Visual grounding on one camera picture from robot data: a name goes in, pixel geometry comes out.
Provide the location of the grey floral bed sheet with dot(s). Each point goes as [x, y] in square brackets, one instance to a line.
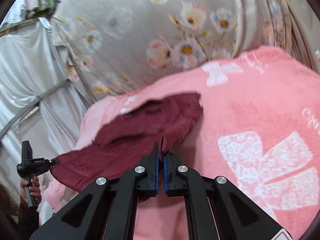
[117, 46]

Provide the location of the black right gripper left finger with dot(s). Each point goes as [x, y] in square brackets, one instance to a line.
[149, 185]

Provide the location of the pink fleece blanket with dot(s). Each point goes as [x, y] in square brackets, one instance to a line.
[250, 163]

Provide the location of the maroon puffer jacket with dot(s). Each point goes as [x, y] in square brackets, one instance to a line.
[119, 145]

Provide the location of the green artificial plant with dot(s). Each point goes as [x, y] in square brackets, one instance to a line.
[44, 8]

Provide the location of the person's left hand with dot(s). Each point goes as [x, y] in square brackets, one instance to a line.
[30, 189]

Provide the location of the silver satin curtain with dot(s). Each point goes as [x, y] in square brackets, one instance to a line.
[32, 74]

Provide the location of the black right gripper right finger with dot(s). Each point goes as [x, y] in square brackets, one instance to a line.
[174, 186]

